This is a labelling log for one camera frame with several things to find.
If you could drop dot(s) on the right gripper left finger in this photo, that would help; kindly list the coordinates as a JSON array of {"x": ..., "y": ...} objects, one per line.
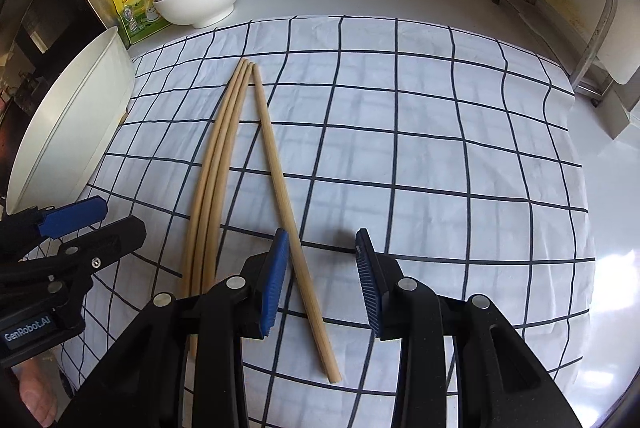
[{"x": 140, "y": 380}]

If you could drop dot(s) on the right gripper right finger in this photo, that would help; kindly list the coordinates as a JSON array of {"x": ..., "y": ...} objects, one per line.
[{"x": 501, "y": 383}]

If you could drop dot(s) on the yellow seasoning pouch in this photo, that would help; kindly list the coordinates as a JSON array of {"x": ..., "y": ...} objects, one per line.
[{"x": 138, "y": 19}]

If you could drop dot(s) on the white round tray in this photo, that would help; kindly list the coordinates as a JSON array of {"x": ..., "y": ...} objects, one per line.
[{"x": 72, "y": 126}]

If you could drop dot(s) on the wooden chopstick eight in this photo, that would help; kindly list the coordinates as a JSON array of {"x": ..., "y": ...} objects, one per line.
[{"x": 228, "y": 136}]

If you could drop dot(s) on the wooden chopstick six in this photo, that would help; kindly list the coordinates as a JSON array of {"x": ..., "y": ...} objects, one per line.
[{"x": 197, "y": 199}]

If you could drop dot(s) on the large white bowl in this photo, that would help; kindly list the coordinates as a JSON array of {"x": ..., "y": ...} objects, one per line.
[{"x": 195, "y": 13}]

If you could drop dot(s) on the wooden chopstick nine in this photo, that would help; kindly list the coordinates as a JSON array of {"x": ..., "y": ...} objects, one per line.
[{"x": 123, "y": 118}]

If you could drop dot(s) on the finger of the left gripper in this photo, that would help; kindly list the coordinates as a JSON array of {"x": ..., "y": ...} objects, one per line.
[
  {"x": 26, "y": 230},
  {"x": 100, "y": 242}
]

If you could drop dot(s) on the person left hand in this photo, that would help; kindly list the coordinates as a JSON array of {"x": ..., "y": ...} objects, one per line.
[{"x": 37, "y": 390}]

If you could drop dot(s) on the white black grid cloth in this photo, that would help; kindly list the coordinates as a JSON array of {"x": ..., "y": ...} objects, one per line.
[{"x": 450, "y": 148}]

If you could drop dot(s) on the wooden chopstick seven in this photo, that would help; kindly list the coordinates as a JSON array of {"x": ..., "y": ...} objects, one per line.
[{"x": 201, "y": 246}]

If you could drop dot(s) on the wooden chopstick ten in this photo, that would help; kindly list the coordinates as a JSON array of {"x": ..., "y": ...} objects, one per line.
[{"x": 287, "y": 218}]

